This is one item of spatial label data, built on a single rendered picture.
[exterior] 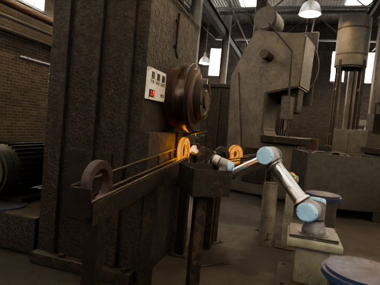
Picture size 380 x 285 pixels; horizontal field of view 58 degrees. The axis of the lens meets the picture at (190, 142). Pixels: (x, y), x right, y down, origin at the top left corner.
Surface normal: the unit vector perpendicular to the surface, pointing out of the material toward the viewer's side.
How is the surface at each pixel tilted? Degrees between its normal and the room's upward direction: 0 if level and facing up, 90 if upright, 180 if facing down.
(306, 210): 96
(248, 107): 90
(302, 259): 90
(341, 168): 90
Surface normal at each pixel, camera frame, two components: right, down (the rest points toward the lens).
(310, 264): -0.29, 0.02
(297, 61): -0.51, 0.00
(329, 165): -0.03, 0.05
